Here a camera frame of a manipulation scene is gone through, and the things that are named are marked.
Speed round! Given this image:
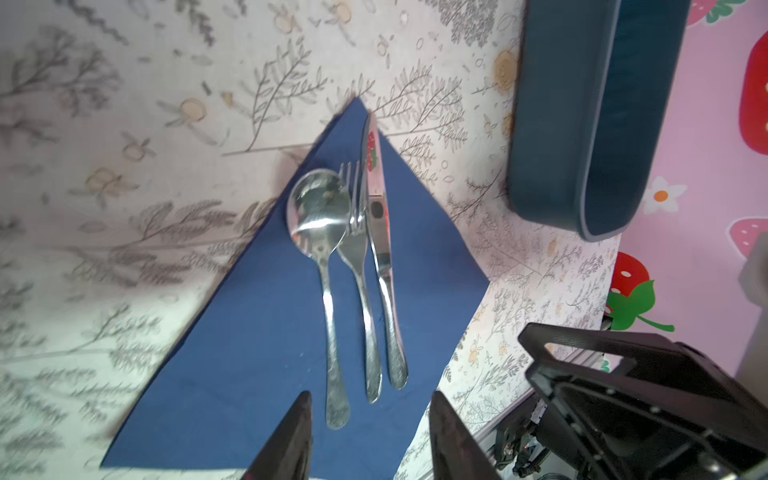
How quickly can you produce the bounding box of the silver fork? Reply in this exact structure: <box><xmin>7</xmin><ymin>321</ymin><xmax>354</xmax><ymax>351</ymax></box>
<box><xmin>337</xmin><ymin>161</ymin><xmax>383</xmax><ymax>404</ymax></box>

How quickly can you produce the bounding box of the dark blue paper napkin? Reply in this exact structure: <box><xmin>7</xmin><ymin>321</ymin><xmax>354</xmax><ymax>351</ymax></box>
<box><xmin>100</xmin><ymin>97</ymin><xmax>491</xmax><ymax>480</ymax></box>

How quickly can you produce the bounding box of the silver table knife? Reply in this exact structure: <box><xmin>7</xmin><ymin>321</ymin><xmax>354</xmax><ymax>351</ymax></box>
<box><xmin>362</xmin><ymin>111</ymin><xmax>409</xmax><ymax>390</ymax></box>

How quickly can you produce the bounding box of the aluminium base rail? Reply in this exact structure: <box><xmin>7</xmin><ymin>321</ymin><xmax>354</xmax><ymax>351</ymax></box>
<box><xmin>472</xmin><ymin>322</ymin><xmax>621</xmax><ymax>479</ymax></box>

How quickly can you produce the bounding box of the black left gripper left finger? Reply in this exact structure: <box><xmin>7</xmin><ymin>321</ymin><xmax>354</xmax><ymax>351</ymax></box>
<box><xmin>241</xmin><ymin>391</ymin><xmax>313</xmax><ymax>480</ymax></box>

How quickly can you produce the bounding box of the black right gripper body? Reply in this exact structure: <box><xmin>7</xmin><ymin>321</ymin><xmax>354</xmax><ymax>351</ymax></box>
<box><xmin>533</xmin><ymin>359</ymin><xmax>767</xmax><ymax>479</ymax></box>

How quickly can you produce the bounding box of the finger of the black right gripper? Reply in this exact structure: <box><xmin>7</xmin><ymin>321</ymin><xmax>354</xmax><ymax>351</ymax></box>
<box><xmin>517</xmin><ymin>322</ymin><xmax>768</xmax><ymax>457</ymax></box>

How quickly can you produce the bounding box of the teal plastic tray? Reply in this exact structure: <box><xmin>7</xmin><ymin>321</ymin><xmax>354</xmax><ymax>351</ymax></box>
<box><xmin>507</xmin><ymin>1</ymin><xmax>690</xmax><ymax>242</ymax></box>

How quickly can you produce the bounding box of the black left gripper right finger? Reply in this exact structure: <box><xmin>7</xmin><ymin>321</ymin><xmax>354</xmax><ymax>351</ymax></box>
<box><xmin>429</xmin><ymin>391</ymin><xmax>500</xmax><ymax>480</ymax></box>

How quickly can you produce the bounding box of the silver spoon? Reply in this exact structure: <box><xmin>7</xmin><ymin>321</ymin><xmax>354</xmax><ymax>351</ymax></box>
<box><xmin>286</xmin><ymin>168</ymin><xmax>351</xmax><ymax>430</ymax></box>

